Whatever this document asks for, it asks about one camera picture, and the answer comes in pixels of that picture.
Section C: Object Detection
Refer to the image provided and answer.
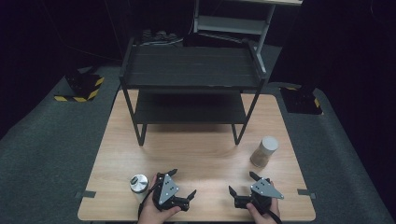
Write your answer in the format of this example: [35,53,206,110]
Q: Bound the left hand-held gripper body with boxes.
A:
[152,172,191,213]

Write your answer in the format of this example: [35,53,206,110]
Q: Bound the glass jar with metal lid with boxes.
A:
[129,174,150,203]

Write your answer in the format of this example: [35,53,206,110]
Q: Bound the grey tape strip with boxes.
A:
[296,188,318,201]
[74,189,97,200]

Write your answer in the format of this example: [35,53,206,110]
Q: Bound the person's right hand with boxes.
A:
[246,181,281,224]

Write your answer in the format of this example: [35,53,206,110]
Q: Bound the person's left hand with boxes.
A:
[137,174,182,224]

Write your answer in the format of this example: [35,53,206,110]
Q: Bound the black strap of left gripper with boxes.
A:
[137,182,158,219]

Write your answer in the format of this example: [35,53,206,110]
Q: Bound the black yellow striped stand base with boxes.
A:
[53,72,106,104]

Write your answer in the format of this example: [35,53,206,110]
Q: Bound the black two-tier shelf rack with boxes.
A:
[119,36,269,147]

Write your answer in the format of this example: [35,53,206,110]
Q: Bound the brown jar with white lid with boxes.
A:
[249,135,280,169]

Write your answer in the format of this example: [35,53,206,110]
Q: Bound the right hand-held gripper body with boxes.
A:
[233,176,285,217]

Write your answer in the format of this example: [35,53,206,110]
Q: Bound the grey metal table frame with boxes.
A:
[192,0,304,75]

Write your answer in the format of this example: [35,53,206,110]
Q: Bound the black strap of gripper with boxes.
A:
[137,182,158,219]
[266,208,284,224]

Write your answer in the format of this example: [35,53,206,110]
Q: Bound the black stand base yellow marks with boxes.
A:
[279,86,324,116]

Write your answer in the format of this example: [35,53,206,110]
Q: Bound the bundle of cables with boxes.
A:
[141,29,185,47]

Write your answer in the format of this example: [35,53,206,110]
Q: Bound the black strap of right gripper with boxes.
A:
[266,208,284,224]

